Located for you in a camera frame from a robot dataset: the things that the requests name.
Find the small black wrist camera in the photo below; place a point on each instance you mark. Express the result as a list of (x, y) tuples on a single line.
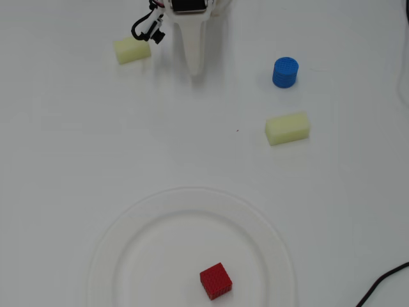
[(158, 36)]

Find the pale yellow foam block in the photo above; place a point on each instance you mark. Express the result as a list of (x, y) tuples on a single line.
[(131, 51), (287, 128)]

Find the white round plate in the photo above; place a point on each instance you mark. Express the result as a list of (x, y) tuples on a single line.
[(153, 256)]

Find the red cube block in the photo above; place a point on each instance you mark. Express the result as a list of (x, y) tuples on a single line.
[(215, 281)]

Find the blue cylinder block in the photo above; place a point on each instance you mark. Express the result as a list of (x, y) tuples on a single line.
[(285, 73)]

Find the white tapered gripper finger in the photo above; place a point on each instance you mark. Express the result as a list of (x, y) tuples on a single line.
[(193, 44)]

